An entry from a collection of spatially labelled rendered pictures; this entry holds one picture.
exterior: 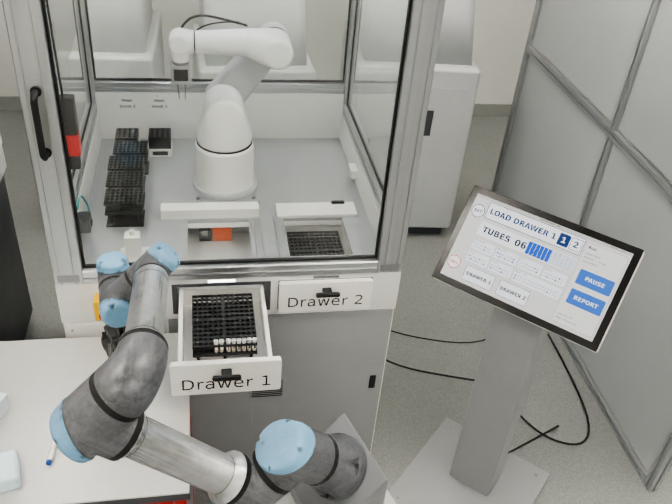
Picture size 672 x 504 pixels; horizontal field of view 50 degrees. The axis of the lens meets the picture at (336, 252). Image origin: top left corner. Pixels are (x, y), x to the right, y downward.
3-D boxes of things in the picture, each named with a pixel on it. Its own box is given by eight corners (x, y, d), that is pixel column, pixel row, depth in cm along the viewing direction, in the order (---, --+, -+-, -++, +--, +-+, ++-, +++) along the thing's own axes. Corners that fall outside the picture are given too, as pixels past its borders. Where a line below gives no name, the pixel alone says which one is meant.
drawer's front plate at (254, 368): (280, 389, 197) (281, 360, 190) (171, 396, 192) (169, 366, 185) (279, 384, 198) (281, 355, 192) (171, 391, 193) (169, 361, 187)
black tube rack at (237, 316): (257, 360, 203) (257, 343, 199) (193, 364, 199) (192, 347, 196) (251, 309, 220) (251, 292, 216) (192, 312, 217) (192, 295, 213)
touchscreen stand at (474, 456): (493, 574, 246) (573, 356, 187) (381, 503, 265) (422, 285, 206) (547, 478, 280) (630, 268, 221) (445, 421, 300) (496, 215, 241)
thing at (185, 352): (274, 381, 197) (274, 364, 193) (177, 387, 192) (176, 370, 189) (262, 289, 229) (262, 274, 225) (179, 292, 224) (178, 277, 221)
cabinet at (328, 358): (372, 467, 278) (399, 308, 232) (93, 491, 260) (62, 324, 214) (333, 307, 354) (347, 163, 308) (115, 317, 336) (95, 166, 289)
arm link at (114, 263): (94, 271, 167) (94, 249, 174) (100, 307, 173) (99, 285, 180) (130, 267, 169) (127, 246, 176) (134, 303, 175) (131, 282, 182)
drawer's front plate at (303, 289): (369, 308, 228) (373, 280, 221) (278, 312, 223) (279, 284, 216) (368, 304, 229) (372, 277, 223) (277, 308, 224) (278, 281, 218)
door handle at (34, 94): (49, 166, 179) (37, 94, 168) (38, 166, 178) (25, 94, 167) (52, 156, 183) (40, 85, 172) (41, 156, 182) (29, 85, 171)
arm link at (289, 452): (343, 464, 155) (305, 449, 145) (298, 500, 158) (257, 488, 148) (324, 420, 163) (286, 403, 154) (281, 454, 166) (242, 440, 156)
